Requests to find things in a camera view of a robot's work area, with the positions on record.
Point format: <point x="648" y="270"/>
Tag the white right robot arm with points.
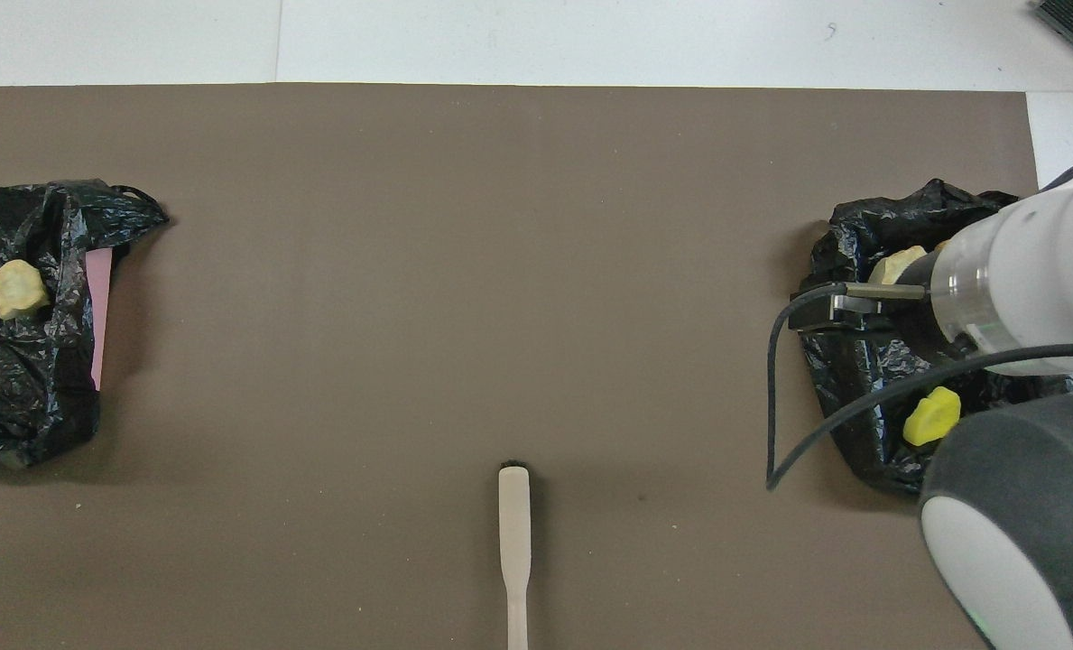
<point x="1041" y="271"/>

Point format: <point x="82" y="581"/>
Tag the pink plastic bin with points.
<point x="99" y="307"/>

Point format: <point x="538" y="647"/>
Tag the toy croissant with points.
<point x="19" y="289"/>

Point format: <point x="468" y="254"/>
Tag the plain yellow sponge piece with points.
<point x="931" y="417"/>

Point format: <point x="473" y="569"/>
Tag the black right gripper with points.
<point x="924" y="311"/>

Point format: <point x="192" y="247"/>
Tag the black trash bag pink bin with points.
<point x="13" y="406"/>

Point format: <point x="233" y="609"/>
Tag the brown table mat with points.
<point x="410" y="271"/>

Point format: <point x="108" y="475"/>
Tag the beige hand brush black bristles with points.
<point x="515" y="524"/>

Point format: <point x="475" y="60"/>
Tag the pale toy bread slice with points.
<point x="897" y="264"/>

